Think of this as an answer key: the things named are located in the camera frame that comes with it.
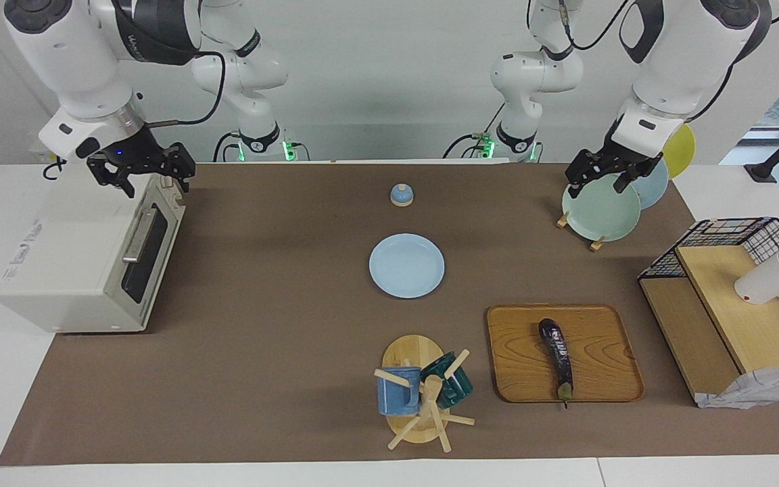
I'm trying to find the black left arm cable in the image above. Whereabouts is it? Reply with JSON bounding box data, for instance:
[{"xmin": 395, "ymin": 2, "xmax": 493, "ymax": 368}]
[{"xmin": 526, "ymin": 0, "xmax": 634, "ymax": 52}]

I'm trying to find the brown table mat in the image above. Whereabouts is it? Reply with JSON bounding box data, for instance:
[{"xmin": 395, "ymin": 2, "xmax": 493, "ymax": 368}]
[{"xmin": 0, "ymin": 162, "xmax": 779, "ymax": 467}]

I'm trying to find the pale green plate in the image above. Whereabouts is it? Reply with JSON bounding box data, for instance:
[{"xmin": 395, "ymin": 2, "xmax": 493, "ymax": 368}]
[{"xmin": 561, "ymin": 173, "xmax": 642, "ymax": 242}]

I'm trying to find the white plastic cup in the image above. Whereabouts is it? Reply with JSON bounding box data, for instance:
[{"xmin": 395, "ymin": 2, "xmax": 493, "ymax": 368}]
[{"xmin": 734, "ymin": 250, "xmax": 779, "ymax": 305}]

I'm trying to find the grey patterned cloth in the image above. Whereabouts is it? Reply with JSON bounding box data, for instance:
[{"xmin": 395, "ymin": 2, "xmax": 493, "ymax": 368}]
[{"xmin": 696, "ymin": 364, "xmax": 779, "ymax": 409}]

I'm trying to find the dark purple eggplant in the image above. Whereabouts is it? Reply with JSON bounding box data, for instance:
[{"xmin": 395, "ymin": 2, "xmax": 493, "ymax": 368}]
[{"xmin": 538, "ymin": 318, "xmax": 574, "ymax": 409}]

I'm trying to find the wooden plate rack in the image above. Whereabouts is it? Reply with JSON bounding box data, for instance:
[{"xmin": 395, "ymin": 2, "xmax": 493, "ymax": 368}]
[{"xmin": 556, "ymin": 211, "xmax": 607, "ymax": 252}]

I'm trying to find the wooden serving tray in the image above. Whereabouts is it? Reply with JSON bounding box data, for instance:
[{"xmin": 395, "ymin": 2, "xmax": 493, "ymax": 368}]
[{"xmin": 486, "ymin": 304, "xmax": 645, "ymax": 404}]

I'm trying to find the blue ceramic mug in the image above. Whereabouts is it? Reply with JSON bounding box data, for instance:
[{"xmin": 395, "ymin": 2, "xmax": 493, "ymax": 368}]
[{"xmin": 377, "ymin": 367, "xmax": 423, "ymax": 417}]

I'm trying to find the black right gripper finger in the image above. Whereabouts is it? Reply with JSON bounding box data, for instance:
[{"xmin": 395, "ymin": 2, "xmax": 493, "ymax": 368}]
[
  {"xmin": 166, "ymin": 143, "xmax": 196, "ymax": 194},
  {"xmin": 89, "ymin": 157, "xmax": 135, "ymax": 199}
]

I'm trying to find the dark green ceramic mug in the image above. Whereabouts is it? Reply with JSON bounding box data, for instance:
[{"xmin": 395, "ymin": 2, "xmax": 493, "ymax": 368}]
[{"xmin": 421, "ymin": 352, "xmax": 474, "ymax": 409}]

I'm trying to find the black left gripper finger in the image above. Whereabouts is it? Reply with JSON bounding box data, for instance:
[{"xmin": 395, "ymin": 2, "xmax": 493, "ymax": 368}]
[
  {"xmin": 565, "ymin": 152, "xmax": 600, "ymax": 199},
  {"xmin": 614, "ymin": 166, "xmax": 657, "ymax": 193}
]

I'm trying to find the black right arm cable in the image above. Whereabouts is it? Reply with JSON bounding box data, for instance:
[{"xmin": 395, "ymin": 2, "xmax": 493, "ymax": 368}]
[{"xmin": 145, "ymin": 51, "xmax": 228, "ymax": 129}]

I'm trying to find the wooden mug tree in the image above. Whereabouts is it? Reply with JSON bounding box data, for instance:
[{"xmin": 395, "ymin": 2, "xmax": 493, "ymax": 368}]
[{"xmin": 374, "ymin": 334, "xmax": 476, "ymax": 453}]

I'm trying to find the light blue racked plate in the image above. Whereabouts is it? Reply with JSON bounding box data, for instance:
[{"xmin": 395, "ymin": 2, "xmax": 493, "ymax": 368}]
[{"xmin": 630, "ymin": 157, "xmax": 669, "ymax": 210}]

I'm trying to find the yellow plate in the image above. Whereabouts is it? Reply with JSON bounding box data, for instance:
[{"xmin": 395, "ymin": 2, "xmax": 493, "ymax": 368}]
[{"xmin": 663, "ymin": 124, "xmax": 696, "ymax": 179}]

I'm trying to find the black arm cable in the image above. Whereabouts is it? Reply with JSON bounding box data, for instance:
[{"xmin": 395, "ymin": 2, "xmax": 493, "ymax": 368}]
[
  {"xmin": 526, "ymin": 0, "xmax": 634, "ymax": 52},
  {"xmin": 145, "ymin": 51, "xmax": 228, "ymax": 129}
]

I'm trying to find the wooden shelf with wire basket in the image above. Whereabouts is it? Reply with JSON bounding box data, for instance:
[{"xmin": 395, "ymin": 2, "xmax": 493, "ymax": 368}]
[{"xmin": 638, "ymin": 217, "xmax": 779, "ymax": 407}]

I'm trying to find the cream toaster oven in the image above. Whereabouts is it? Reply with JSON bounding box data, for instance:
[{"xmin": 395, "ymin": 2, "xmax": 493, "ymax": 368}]
[{"xmin": 0, "ymin": 164, "xmax": 187, "ymax": 334}]

